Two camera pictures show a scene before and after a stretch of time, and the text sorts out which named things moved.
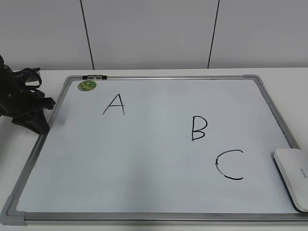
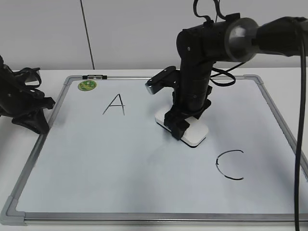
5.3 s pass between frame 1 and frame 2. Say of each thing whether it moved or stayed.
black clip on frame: stayed
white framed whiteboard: stayed
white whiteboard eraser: moved
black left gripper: stayed
